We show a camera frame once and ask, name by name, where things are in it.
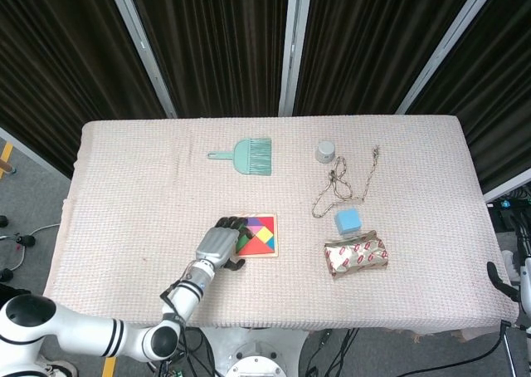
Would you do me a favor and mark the black equipment with cables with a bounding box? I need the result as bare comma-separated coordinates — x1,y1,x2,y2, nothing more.
488,187,531,228

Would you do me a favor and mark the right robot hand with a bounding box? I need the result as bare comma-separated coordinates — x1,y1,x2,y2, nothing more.
486,250,531,336

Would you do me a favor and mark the pink woven tablecloth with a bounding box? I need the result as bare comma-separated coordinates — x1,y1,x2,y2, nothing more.
43,115,519,336

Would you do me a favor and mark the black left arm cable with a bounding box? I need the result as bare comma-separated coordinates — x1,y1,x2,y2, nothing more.
159,282,188,326

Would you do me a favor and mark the dark curtain panel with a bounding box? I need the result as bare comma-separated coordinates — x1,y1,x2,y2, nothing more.
407,0,531,195
291,0,485,116
0,0,168,179
123,0,298,119

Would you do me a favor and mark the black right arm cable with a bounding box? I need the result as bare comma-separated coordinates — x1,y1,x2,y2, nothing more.
450,319,512,377

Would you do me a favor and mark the metal stand with casters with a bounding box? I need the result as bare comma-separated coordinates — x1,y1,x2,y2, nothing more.
0,213,37,285

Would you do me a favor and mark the gold foil snack packet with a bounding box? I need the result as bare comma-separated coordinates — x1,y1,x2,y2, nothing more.
323,230,391,281

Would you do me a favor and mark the grey metal bar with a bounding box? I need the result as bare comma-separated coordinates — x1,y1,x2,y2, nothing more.
482,179,531,203

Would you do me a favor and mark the white frame post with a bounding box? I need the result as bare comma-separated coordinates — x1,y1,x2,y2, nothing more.
395,0,506,115
104,0,178,119
277,0,313,117

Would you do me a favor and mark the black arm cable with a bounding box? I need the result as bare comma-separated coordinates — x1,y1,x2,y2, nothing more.
450,319,512,377
159,282,188,326

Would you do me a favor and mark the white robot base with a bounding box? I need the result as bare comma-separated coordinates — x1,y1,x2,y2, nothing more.
198,326,310,377

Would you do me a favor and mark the white and black sneaker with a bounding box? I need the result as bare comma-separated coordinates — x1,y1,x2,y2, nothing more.
38,354,79,377

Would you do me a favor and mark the black cable bundle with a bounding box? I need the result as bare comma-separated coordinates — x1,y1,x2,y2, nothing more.
303,327,363,377
144,326,217,377

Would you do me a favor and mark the wooden tangram tray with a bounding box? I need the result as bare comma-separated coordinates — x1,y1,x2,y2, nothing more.
232,213,280,259

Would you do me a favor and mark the teal hand brush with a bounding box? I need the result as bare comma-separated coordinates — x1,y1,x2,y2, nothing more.
207,137,273,177

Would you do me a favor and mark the braided rope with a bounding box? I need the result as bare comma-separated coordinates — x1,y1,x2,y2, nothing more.
311,144,381,219

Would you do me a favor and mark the grey plastic cup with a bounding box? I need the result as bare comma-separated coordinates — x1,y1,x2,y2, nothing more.
314,140,337,164

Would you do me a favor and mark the light blue cube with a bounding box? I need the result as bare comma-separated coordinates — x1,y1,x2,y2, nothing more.
334,207,363,237

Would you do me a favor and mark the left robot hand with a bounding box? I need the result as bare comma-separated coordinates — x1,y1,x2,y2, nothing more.
194,215,250,272

